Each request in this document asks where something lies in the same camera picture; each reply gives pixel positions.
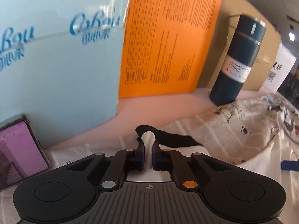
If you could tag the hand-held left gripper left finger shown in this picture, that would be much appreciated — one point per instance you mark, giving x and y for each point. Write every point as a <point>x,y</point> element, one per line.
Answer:
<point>143,156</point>

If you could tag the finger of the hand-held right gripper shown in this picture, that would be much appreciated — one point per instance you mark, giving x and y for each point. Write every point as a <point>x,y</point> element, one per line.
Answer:
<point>290,165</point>

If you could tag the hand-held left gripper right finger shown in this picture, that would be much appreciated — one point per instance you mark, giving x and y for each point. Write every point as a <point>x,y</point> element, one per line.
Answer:
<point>154,156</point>

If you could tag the black cloth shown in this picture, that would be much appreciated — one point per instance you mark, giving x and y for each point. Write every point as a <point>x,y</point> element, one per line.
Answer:
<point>172,138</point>

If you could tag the white shirt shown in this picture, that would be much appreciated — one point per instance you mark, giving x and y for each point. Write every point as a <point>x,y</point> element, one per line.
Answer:
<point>264,165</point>

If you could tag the printed beige sheet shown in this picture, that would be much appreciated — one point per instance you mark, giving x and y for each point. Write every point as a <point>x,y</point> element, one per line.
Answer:
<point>222,126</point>

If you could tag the black leather seat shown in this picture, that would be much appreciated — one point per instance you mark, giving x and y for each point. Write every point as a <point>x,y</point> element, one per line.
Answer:
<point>292,86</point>

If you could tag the white paper sign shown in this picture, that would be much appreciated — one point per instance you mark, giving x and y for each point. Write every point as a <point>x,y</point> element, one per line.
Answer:
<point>280,70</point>

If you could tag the orange printed paper sheet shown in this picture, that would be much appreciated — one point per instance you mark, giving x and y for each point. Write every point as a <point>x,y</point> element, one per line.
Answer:
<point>168,51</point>

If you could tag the dark blue thermos bottle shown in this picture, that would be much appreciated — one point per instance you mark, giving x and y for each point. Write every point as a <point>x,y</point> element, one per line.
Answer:
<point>233,63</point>

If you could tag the large light blue carton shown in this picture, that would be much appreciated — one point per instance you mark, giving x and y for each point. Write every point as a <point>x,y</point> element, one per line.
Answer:
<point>58,74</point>

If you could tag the smartphone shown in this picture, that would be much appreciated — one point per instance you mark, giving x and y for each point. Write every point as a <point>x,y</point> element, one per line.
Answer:
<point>18,149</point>

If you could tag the brown cardboard box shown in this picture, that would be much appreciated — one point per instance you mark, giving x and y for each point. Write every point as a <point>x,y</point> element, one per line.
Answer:
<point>268,39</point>

